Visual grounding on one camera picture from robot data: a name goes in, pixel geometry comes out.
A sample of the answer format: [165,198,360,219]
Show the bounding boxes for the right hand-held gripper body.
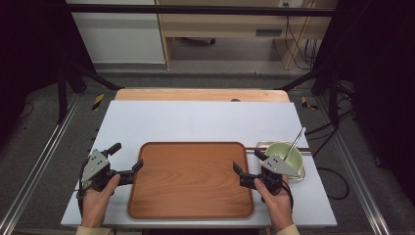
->
[239,155,300,197]

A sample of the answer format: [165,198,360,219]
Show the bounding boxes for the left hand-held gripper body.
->
[76,149,135,198]

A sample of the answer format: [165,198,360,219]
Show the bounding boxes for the light green bowl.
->
[264,142,304,177]

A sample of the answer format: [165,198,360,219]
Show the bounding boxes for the white square plate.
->
[255,140,307,181]

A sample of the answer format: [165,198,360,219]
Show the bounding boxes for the metal spoon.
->
[283,126,307,162]

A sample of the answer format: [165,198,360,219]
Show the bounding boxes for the brown wooden tray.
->
[126,141,254,220]

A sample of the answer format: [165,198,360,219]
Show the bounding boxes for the person's right hand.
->
[254,177,294,232]

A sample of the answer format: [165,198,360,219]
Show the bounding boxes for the person's left hand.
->
[80,174,121,228]

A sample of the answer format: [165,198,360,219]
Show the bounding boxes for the yellow black floor tape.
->
[91,93,106,112]
[300,95,319,111]

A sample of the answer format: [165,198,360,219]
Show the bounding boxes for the black metal stand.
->
[56,61,123,124]
[277,64,341,127]

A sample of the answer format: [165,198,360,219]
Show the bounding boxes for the white cabinet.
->
[66,0,166,65]

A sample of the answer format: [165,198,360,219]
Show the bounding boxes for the black curtain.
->
[312,0,415,205]
[0,0,96,140]

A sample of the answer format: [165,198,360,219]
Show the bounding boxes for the light wooden desk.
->
[155,0,339,71]

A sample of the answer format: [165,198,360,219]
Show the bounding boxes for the right hand-held gripper cable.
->
[281,179,295,210]

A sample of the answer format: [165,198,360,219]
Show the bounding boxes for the hand-held gripper cable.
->
[75,187,86,217]
[281,179,295,210]

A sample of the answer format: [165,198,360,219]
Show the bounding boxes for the left hand-held gripper cable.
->
[75,187,86,217]

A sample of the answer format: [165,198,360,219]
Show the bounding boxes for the metal floor rail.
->
[0,93,81,235]
[314,96,392,235]

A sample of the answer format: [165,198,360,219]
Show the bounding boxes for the black floor cable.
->
[304,109,357,201]

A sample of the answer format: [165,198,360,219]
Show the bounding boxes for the black cables under desk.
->
[285,15,319,71]

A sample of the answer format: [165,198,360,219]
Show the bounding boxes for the black horizontal frame bar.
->
[67,4,337,18]

